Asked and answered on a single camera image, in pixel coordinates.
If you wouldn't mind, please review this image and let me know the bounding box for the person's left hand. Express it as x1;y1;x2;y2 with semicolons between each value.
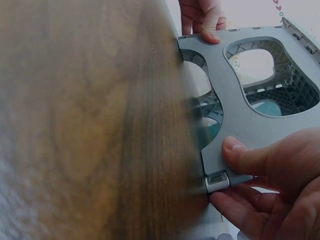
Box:
178;0;228;45

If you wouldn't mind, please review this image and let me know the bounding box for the person's right hand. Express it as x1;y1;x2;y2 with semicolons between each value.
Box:
209;126;320;240

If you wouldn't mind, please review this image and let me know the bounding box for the grey plastic laptop stand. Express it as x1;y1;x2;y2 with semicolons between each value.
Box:
176;16;320;195

